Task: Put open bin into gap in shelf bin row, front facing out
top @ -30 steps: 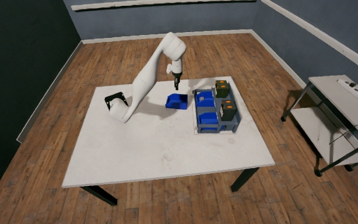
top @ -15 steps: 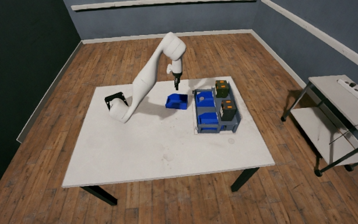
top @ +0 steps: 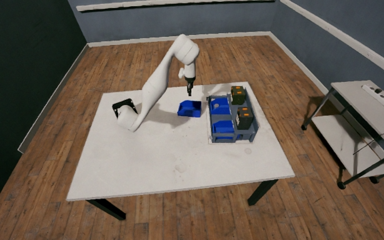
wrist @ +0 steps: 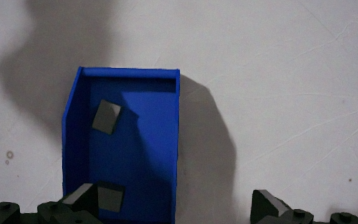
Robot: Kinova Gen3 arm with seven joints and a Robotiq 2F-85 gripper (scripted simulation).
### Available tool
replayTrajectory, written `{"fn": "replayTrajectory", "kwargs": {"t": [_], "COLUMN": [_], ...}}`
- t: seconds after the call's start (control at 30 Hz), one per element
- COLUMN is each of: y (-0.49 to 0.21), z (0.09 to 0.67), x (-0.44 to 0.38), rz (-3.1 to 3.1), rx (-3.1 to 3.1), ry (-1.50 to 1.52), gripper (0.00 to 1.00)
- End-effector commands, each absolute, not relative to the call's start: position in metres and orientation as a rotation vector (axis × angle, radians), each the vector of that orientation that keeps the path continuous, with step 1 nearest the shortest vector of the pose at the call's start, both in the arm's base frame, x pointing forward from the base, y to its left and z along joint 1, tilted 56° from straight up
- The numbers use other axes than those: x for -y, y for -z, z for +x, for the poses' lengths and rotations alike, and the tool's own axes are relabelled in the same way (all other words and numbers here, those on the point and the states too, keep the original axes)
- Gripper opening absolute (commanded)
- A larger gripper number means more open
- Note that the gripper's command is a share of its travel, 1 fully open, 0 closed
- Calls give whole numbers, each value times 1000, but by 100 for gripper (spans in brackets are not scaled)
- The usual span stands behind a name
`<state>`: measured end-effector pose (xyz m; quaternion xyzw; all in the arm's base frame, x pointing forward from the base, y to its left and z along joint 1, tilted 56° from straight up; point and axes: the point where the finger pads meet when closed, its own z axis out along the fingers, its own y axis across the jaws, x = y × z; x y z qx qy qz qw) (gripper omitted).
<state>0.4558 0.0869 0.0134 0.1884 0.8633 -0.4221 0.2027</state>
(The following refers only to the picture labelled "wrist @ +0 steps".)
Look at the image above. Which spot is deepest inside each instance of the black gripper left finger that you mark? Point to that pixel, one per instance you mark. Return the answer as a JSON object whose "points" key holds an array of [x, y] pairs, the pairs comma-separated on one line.
{"points": [[85, 198]]}

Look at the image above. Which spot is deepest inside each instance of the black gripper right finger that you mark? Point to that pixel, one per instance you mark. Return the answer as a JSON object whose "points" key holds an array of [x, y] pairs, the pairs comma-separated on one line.
{"points": [[265, 205]]}

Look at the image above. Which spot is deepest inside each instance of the blue bin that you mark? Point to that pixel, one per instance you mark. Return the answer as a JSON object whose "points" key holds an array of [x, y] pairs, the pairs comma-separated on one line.
{"points": [[139, 155]]}

